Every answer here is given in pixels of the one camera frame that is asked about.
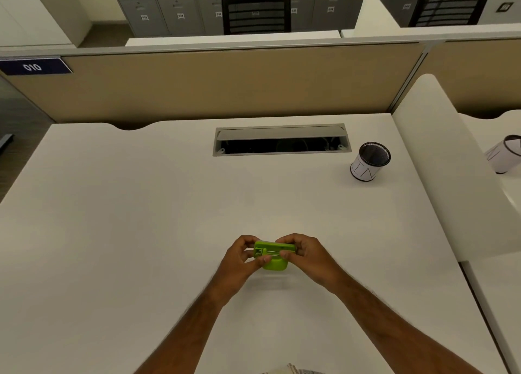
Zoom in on person's right hand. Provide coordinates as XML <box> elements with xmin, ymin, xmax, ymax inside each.
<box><xmin>275</xmin><ymin>233</ymin><xmax>345</xmax><ymax>294</ymax></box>

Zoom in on person's left hand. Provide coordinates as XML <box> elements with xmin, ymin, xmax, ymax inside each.
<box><xmin>212</xmin><ymin>235</ymin><xmax>272</xmax><ymax>301</ymax></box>

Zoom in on green stapler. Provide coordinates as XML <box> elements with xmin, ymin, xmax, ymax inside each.
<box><xmin>253</xmin><ymin>241</ymin><xmax>296</xmax><ymax>271</ymax></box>

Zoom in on person's left forearm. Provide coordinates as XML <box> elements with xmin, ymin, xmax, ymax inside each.
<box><xmin>134</xmin><ymin>282</ymin><xmax>241</xmax><ymax>374</ymax></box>

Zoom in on person's right forearm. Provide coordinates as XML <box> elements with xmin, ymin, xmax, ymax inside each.
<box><xmin>326</xmin><ymin>273</ymin><xmax>483</xmax><ymax>374</ymax></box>

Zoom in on black mesh pen holder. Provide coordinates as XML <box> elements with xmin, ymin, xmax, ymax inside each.
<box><xmin>350</xmin><ymin>142</ymin><xmax>391</xmax><ymax>182</ymax></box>
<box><xmin>484</xmin><ymin>135</ymin><xmax>521</xmax><ymax>174</ymax></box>

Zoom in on beige desk partition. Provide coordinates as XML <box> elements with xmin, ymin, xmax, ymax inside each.
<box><xmin>0</xmin><ymin>39</ymin><xmax>521</xmax><ymax>130</ymax></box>

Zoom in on white curved side divider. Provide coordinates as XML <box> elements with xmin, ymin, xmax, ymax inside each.
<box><xmin>392</xmin><ymin>73</ymin><xmax>521</xmax><ymax>262</ymax></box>
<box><xmin>353</xmin><ymin>0</ymin><xmax>401</xmax><ymax>30</ymax></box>

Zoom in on black mesh office chair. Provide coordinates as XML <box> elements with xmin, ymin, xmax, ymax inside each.
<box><xmin>221</xmin><ymin>0</ymin><xmax>292</xmax><ymax>35</ymax></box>
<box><xmin>408</xmin><ymin>0</ymin><xmax>496</xmax><ymax>28</ymax></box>

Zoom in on row of grey lockers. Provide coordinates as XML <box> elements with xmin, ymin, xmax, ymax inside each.
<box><xmin>108</xmin><ymin>0</ymin><xmax>521</xmax><ymax>37</ymax></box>

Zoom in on blue desk number sign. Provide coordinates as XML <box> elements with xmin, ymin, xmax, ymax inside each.
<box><xmin>0</xmin><ymin>57</ymin><xmax>74</xmax><ymax>76</ymax></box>

